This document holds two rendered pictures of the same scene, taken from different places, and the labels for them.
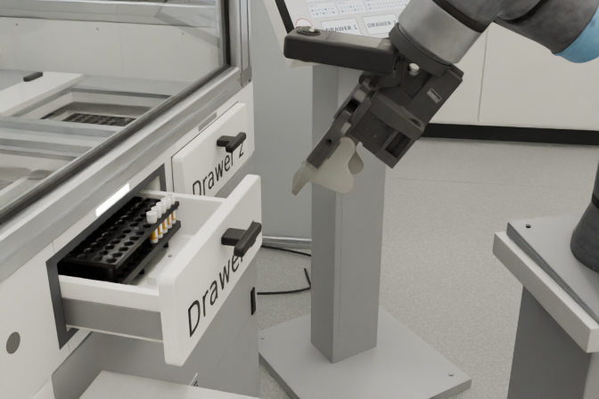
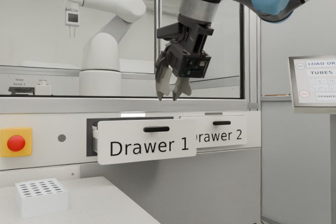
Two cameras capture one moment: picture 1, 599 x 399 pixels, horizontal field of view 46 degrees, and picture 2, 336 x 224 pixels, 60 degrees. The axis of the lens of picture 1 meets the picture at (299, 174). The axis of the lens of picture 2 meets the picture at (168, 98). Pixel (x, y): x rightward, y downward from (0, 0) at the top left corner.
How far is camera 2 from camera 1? 0.67 m
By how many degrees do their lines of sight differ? 52
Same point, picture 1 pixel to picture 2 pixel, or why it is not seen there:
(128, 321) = not seen: hidden behind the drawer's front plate
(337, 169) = (165, 83)
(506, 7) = not seen: outside the picture
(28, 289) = (74, 123)
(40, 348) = (75, 149)
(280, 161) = not seen: outside the picture
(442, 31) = (184, 2)
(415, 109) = (187, 47)
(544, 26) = not seen: outside the picture
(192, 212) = not seen: hidden behind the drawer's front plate
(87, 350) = (103, 167)
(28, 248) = (78, 108)
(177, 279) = (103, 123)
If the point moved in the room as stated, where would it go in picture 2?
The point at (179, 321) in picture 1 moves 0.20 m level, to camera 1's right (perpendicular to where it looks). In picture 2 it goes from (102, 142) to (152, 152)
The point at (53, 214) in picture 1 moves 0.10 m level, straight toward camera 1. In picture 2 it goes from (94, 102) to (68, 102)
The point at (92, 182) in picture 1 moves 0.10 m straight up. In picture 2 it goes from (120, 101) to (120, 69)
